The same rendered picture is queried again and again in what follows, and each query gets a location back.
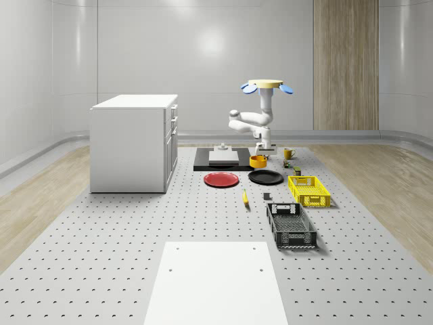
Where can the grey cube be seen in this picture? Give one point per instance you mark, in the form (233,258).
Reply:
(267,196)

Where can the puzzle cube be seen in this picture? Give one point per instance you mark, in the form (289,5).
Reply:
(287,164)

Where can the white cabinet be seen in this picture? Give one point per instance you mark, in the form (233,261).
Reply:
(128,149)

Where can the white board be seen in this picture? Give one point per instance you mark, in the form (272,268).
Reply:
(216,284)

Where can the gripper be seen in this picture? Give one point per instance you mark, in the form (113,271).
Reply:
(266,149)

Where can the yellow mug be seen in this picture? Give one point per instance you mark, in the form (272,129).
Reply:
(288,154)

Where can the yellow bowl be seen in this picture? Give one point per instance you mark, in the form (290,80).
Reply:
(257,163)

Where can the flat-sided can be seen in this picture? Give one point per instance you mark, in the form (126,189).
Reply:
(297,170)

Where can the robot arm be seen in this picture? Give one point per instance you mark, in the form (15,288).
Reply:
(250,118)

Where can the black plate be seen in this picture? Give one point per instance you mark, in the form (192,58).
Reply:
(266,177)

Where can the yellow basket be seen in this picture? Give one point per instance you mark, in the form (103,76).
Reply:
(309,191)

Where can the red plate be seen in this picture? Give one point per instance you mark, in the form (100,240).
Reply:
(221,179)

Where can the dark grey basket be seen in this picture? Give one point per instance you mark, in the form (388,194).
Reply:
(292,227)

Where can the drone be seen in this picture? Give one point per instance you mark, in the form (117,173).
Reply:
(266,84)

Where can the black stove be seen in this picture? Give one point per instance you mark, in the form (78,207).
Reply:
(203,162)

